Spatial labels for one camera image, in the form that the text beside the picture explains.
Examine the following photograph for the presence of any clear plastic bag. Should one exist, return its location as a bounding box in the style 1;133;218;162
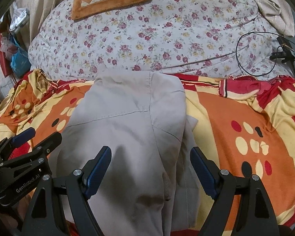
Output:
9;2;30;34

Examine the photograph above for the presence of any black phone mount stand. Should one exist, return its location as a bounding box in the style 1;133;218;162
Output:
270;36;295;76

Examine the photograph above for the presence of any beige curtain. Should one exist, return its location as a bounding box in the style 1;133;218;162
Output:
254;0;295;37

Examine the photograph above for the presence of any blue plastic bag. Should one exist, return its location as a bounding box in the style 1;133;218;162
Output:
9;35;31;78

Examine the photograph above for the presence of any dark red box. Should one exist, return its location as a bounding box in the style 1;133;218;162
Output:
0;33;13;77

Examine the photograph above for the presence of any black cable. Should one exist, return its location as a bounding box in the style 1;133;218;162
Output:
235;31;295;77

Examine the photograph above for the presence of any floral white quilt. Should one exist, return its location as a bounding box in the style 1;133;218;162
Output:
29;0;292;80

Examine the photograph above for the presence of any beige grey jacket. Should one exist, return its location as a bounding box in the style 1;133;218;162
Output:
49;69;200;235

